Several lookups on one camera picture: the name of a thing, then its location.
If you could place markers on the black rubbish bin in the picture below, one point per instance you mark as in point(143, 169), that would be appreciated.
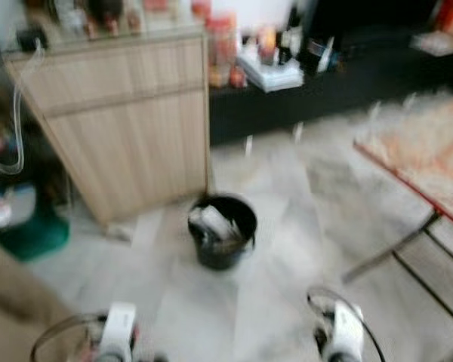
point(223, 249)

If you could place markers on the beige fabric furniture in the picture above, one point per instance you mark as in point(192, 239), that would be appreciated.
point(15, 317)

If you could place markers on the light wooden cabinet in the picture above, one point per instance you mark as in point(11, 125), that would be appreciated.
point(121, 124)

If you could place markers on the black round device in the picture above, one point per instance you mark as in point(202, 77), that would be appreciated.
point(32, 38)

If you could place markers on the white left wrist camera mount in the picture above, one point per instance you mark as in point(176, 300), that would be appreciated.
point(119, 332)

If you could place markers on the white box stack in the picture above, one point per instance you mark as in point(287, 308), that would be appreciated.
point(270, 73)

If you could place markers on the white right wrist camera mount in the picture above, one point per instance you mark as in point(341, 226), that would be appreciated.
point(347, 332)

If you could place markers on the black TV cabinet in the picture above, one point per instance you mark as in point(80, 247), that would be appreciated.
point(332, 102)

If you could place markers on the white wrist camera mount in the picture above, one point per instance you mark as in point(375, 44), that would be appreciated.
point(119, 332)
point(347, 332)

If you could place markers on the orange clear jar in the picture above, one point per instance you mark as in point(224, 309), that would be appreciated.
point(223, 49)

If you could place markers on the black television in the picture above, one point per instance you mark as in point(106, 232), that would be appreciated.
point(370, 15)

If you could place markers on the green plastic container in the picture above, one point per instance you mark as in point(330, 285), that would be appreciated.
point(34, 235)

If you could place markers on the white trash in bin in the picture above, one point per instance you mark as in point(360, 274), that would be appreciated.
point(215, 221)

